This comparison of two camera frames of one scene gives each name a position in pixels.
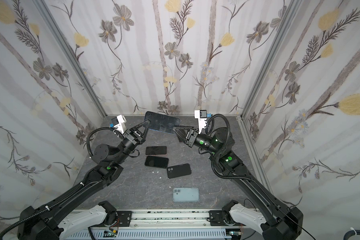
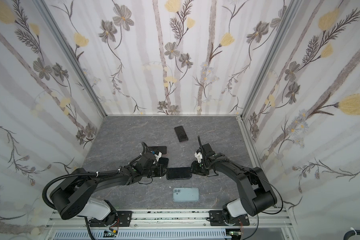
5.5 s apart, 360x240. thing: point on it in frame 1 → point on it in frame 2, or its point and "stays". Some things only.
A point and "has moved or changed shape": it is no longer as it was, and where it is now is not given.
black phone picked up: [156, 150] stays
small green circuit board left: [108, 233] stays
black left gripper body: [130, 141] → [156, 171]
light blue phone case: [186, 194] stays
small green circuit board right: [235, 233] stays
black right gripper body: [190, 137] → [204, 153]
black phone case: [175, 171] has moved or changed shape
